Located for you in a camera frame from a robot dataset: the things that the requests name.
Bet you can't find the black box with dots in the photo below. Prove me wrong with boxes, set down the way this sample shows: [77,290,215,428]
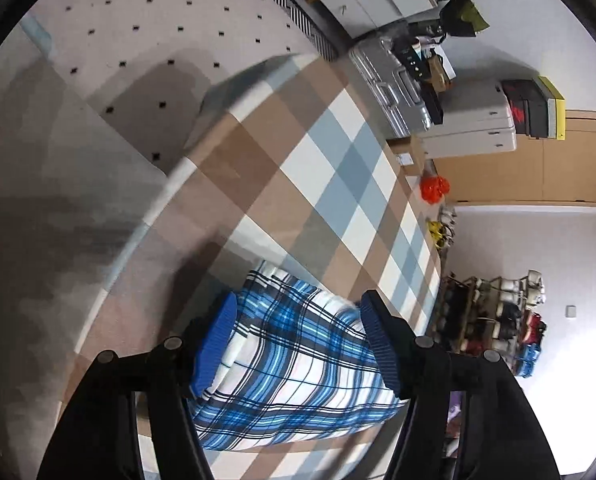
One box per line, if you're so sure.
[398,45,431,78]

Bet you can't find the silver aluminium suitcase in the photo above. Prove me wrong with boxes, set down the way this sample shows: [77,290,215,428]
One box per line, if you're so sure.
[350,35,432,138]

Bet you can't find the blue plaid shirt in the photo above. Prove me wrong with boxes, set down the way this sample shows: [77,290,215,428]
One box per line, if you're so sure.
[190,260,409,453]

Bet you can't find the dark green flower bouquet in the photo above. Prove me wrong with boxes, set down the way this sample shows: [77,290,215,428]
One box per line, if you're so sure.
[437,0,491,37]

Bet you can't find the yellow sneakers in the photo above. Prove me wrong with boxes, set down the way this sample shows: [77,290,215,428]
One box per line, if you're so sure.
[426,219,453,249]

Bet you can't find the white ribbed suitcase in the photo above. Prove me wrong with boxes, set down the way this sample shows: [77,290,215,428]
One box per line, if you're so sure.
[420,80,519,159]

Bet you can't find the red plastic bag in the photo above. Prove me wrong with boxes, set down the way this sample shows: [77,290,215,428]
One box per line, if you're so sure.
[419,174,451,206]

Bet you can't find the black flat tray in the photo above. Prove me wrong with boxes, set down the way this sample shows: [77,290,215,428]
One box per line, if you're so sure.
[420,87,446,126]

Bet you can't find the wooden door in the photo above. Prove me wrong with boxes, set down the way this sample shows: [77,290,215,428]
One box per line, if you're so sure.
[432,109,596,207]

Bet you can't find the brown cardboard box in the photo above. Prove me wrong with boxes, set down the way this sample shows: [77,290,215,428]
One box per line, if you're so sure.
[388,134,427,177]

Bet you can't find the light blue cloth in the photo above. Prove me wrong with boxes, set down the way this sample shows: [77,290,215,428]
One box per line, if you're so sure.
[19,12,56,58]

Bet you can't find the cardboard box with orange edge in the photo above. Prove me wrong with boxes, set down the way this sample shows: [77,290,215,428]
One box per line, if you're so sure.
[425,55,454,93]

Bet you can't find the white rug with black diamonds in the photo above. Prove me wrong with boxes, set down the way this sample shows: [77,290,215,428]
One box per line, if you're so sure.
[25,0,339,171]

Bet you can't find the yellow shoe box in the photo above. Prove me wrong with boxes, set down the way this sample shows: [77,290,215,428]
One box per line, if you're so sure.
[537,76,567,141]

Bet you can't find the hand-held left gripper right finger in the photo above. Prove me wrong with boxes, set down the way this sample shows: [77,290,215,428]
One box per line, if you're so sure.
[359,290,561,480]

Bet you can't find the red and black shoe box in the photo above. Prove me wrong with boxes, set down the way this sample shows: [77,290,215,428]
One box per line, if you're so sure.
[500,79,531,136]

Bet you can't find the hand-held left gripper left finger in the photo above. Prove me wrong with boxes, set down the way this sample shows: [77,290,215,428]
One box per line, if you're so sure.
[36,291,239,480]

